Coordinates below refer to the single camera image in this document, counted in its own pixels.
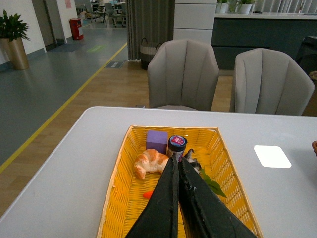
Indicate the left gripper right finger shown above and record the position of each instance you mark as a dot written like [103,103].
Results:
[203,213]

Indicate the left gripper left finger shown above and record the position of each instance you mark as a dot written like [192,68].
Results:
[159,219]

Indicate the yellow woven basket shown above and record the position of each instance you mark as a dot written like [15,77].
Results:
[124,200]

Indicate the brown wicker basket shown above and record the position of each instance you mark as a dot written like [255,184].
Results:
[314,146]

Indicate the woven laundry basket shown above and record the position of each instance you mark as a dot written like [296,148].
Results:
[148,50]

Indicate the orange toy carrot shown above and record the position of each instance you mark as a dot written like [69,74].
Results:
[213,185]

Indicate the black white animal figurine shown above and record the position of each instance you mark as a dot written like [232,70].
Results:
[193,161]

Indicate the toy croissant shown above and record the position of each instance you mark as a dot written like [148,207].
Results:
[150,161]

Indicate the small dark jar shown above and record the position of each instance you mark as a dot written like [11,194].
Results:
[176,146]

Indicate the purple foam block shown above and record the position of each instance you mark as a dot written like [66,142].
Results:
[157,140]

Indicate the left grey chair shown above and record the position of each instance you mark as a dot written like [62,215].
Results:
[183,75]

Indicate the grey chair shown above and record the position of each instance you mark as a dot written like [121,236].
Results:
[183,75]
[269,82]

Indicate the right grey chair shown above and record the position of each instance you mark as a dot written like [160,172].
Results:
[269,82]

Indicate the dark grey counter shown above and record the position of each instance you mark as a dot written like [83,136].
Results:
[236,33]

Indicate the white cabinet column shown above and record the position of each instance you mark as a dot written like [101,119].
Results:
[194,19]

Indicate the white potted plant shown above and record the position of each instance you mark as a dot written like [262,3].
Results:
[244,6]

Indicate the red box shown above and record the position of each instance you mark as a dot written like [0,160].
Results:
[76,29]

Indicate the gold planter with plant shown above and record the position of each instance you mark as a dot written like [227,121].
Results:
[12,32]

